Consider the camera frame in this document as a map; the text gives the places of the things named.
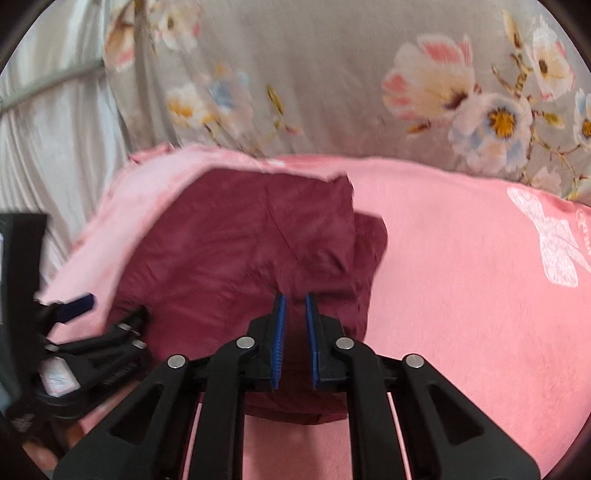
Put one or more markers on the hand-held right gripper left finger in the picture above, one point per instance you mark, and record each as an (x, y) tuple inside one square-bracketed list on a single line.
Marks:
[(278, 350)]

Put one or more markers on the maroon puffer jacket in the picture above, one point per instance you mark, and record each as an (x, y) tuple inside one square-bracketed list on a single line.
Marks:
[(258, 249)]

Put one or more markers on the grey metal bar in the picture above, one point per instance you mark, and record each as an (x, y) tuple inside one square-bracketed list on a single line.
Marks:
[(51, 83)]

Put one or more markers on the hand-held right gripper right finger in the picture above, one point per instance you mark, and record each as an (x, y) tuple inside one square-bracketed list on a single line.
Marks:
[(312, 350)]

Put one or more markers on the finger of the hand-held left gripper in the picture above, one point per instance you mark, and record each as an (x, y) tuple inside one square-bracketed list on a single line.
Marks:
[(79, 305), (108, 344)]

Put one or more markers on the pink fleece blanket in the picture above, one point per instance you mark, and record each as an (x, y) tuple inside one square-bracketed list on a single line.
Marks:
[(452, 286)]

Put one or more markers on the white satin cloth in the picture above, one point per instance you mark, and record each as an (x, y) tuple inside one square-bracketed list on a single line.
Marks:
[(60, 152)]

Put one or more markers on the grey floral quilt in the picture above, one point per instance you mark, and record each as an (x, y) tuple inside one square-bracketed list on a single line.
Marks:
[(323, 87)]

